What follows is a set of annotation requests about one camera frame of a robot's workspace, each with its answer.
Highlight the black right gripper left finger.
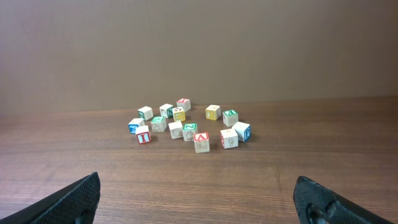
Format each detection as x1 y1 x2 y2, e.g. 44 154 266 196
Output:
1 172 101 224

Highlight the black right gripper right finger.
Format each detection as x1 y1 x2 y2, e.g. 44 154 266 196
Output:
293 176 392 224

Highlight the blue rim wooden block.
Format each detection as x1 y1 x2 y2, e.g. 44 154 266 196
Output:
128 118 145 134

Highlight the red A top block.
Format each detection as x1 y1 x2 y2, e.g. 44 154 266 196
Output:
193 133 210 153

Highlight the green Z top block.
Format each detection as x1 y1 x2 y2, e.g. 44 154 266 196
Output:
182 123 198 141

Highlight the red I wooden block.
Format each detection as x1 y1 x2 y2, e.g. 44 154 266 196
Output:
136 126 152 144

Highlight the blue P wooden block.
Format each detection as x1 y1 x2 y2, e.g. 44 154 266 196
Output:
232 121 251 142

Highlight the red rim picture block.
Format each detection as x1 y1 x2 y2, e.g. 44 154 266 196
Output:
220 129 239 149

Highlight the green letter block far left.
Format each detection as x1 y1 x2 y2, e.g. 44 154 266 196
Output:
137 106 154 121

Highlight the green V top block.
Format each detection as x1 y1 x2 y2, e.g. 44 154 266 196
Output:
150 116 167 132

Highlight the green E top block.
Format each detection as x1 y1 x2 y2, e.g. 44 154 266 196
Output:
223 110 239 127

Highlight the snail picture wooden block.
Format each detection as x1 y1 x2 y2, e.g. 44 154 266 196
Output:
169 121 183 139

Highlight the green N side block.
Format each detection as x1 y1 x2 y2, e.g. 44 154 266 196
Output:
159 103 174 118

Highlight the yellow rim picture block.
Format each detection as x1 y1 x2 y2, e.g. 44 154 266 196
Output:
172 107 185 122

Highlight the yellow letter block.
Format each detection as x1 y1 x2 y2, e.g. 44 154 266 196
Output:
205 105 221 121

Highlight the red X top block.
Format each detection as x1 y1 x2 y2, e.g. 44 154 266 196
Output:
176 98 191 111

